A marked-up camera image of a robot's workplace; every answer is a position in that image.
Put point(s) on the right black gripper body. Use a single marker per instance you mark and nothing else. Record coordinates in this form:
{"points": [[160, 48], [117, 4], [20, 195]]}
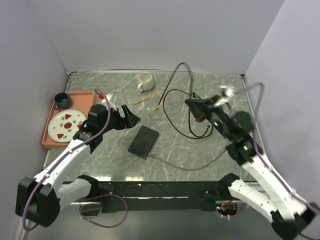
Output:
{"points": [[215, 112]]}

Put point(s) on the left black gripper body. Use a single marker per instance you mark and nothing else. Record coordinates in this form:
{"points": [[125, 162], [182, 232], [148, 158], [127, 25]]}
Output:
{"points": [[117, 122]]}

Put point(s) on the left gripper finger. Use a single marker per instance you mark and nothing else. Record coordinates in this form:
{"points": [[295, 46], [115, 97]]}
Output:
{"points": [[131, 120], [126, 110]]}

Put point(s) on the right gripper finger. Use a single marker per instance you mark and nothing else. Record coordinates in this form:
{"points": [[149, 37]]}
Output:
{"points": [[196, 104], [199, 113]]}

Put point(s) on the black network switch box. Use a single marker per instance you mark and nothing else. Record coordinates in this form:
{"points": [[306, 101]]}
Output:
{"points": [[143, 142]]}

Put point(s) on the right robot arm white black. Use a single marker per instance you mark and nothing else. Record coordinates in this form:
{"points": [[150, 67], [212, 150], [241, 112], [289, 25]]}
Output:
{"points": [[288, 214]]}

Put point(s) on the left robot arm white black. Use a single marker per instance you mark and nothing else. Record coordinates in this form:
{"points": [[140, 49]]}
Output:
{"points": [[42, 198]]}

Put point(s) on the white ceramic mug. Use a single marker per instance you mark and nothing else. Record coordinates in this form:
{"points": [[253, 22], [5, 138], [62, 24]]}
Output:
{"points": [[145, 82]]}

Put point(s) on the pink tray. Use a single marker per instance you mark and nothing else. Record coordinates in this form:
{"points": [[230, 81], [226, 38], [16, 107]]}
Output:
{"points": [[82, 101]]}

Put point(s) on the white watermelon pattern plate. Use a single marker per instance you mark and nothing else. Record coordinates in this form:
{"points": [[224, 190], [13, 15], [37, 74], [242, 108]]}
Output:
{"points": [[63, 126]]}

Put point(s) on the dark blue cup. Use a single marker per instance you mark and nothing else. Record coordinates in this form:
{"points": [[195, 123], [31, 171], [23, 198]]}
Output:
{"points": [[62, 101]]}

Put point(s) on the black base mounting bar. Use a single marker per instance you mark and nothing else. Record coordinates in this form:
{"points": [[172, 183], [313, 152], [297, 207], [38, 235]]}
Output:
{"points": [[159, 195]]}

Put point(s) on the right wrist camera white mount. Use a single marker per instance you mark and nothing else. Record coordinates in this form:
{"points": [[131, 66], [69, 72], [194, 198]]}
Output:
{"points": [[227, 93]]}

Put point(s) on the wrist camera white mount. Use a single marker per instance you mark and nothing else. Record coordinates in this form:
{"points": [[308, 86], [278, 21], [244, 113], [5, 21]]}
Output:
{"points": [[227, 93], [111, 99]]}

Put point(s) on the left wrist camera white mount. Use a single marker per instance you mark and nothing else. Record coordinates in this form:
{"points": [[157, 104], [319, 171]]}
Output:
{"points": [[111, 99]]}

